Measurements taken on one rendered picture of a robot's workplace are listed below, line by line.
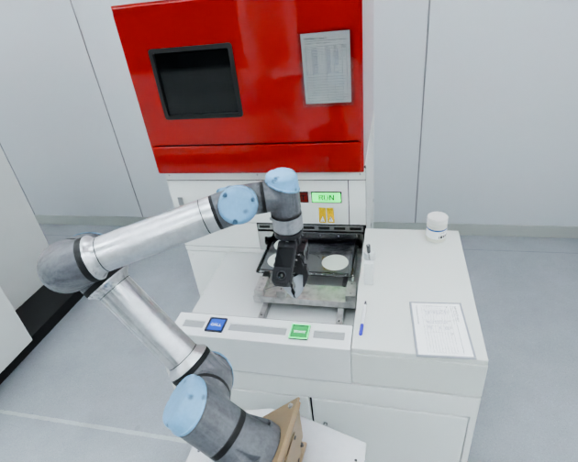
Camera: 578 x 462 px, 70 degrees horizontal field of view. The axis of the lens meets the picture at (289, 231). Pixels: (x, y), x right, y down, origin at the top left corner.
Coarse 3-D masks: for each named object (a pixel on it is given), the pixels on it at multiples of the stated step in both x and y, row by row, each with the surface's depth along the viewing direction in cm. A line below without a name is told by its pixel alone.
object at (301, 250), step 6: (276, 234) 101; (300, 234) 101; (282, 240) 101; (288, 240) 100; (294, 240) 103; (300, 240) 109; (306, 240) 109; (300, 246) 107; (306, 246) 109; (300, 252) 105; (306, 252) 109; (300, 258) 104; (306, 258) 110; (300, 264) 104; (294, 270) 106; (300, 270) 105
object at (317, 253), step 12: (276, 240) 174; (312, 240) 172; (324, 240) 170; (336, 240) 170; (348, 240) 169; (312, 252) 164; (324, 252) 163; (336, 252) 163; (348, 252) 162; (264, 264) 161; (312, 264) 158; (348, 264) 155
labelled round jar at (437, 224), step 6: (432, 216) 147; (438, 216) 147; (444, 216) 146; (432, 222) 146; (438, 222) 145; (444, 222) 145; (432, 228) 147; (438, 228) 146; (444, 228) 146; (426, 234) 152; (432, 234) 148; (438, 234) 147; (444, 234) 148; (432, 240) 149; (438, 240) 149; (444, 240) 150
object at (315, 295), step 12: (276, 288) 151; (312, 288) 149; (324, 288) 148; (336, 288) 147; (264, 300) 148; (276, 300) 147; (288, 300) 146; (300, 300) 145; (312, 300) 143; (324, 300) 143; (336, 300) 142
